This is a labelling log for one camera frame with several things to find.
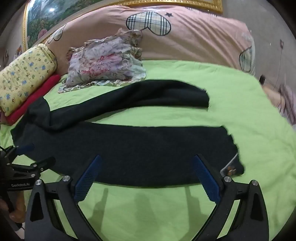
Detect floral ruffled pillow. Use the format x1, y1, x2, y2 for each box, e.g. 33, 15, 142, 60
57, 28, 147, 94

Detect pink quilt with plaid hearts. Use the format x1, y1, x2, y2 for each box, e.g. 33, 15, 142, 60
44, 5, 256, 76

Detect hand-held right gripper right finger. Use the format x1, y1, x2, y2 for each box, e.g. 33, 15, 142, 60
192, 154, 270, 241

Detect green bed sheet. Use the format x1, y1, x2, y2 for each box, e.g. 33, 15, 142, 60
0, 59, 296, 241

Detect silvery flat object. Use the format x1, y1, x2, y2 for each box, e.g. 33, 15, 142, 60
220, 154, 240, 178

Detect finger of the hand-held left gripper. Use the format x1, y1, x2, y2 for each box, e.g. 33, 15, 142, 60
5, 144, 36, 156
9, 157, 56, 174

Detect red pillow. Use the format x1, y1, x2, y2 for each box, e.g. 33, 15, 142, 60
6, 74, 62, 126

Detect person's left hand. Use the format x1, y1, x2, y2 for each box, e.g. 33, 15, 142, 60
9, 192, 25, 223

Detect pale purple cloth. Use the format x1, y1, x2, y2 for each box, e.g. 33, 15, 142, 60
276, 85, 296, 126

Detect yellow patterned pillow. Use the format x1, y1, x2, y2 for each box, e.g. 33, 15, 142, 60
0, 43, 58, 117

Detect black pants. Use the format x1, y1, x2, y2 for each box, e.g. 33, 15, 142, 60
10, 79, 246, 188

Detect gold framed landscape painting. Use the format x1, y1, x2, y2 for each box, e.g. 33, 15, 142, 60
23, 0, 223, 51

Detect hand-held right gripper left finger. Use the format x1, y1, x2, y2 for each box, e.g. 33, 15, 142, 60
24, 155, 103, 241

